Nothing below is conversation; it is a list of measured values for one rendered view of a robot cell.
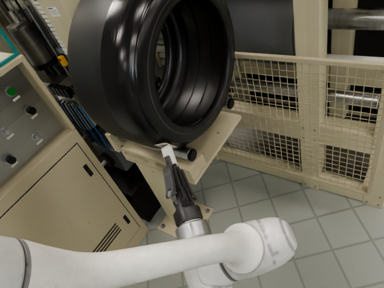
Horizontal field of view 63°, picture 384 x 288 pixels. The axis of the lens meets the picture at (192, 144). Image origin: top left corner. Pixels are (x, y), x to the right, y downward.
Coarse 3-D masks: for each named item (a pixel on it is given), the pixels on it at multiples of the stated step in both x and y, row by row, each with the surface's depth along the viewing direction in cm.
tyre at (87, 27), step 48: (96, 0) 82; (144, 0) 76; (192, 0) 110; (96, 48) 79; (144, 48) 77; (192, 48) 125; (96, 96) 85; (144, 96) 80; (192, 96) 126; (144, 144) 94
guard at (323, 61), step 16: (320, 64) 109; (336, 64) 106; (352, 64) 103; (368, 64) 100; (240, 80) 136; (336, 80) 111; (256, 96) 138; (288, 96) 128; (336, 96) 116; (288, 112) 134; (320, 112) 125; (352, 112) 117; (240, 128) 160; (272, 128) 147; (304, 128) 136; (320, 128) 131; (368, 128) 118; (224, 144) 178; (304, 144) 143; (256, 160) 174; (272, 160) 165; (336, 160) 140; (304, 176) 158; (368, 192) 141
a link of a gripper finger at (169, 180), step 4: (172, 168) 87; (164, 172) 87; (168, 172) 86; (172, 172) 86; (164, 176) 86; (168, 176) 85; (172, 176) 85; (168, 180) 84; (172, 180) 84; (168, 184) 84; (172, 184) 83; (168, 188) 83; (172, 188) 82; (172, 192) 81; (172, 196) 81
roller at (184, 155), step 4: (124, 140) 125; (128, 140) 122; (140, 144) 119; (152, 148) 116; (180, 148) 108; (184, 148) 107; (188, 148) 107; (192, 148) 107; (176, 152) 108; (180, 152) 107; (184, 152) 107; (188, 152) 106; (192, 152) 106; (196, 152) 108; (176, 156) 110; (180, 156) 108; (184, 156) 107; (188, 156) 106; (192, 156) 106; (196, 156) 108; (188, 160) 107; (192, 160) 107
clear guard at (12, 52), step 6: (0, 30) 108; (0, 36) 109; (6, 36) 110; (0, 42) 109; (6, 42) 111; (0, 48) 110; (6, 48) 111; (12, 48) 112; (0, 54) 110; (6, 54) 112; (12, 54) 113; (18, 54) 114; (0, 60) 111; (6, 60) 112; (0, 66) 110
